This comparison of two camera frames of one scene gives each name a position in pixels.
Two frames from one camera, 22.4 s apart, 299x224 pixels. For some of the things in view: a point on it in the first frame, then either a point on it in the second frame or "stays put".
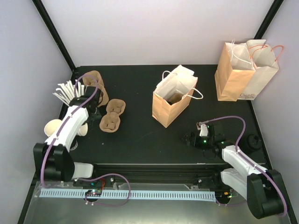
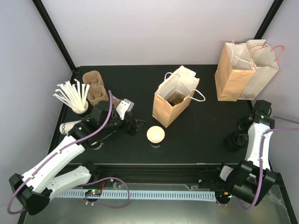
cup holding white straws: x=68 y=92 stays put
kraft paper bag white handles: x=171 y=97 stays put
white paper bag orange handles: x=266 y=68 stays put
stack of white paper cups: x=51 y=125 -> x=65 y=127
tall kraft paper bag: x=235 y=68 stays put
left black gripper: x=97 y=116 -> x=133 y=129
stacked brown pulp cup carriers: x=94 y=78 stays put
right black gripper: x=196 y=142 -> x=240 y=120
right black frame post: x=268 y=19 stays put
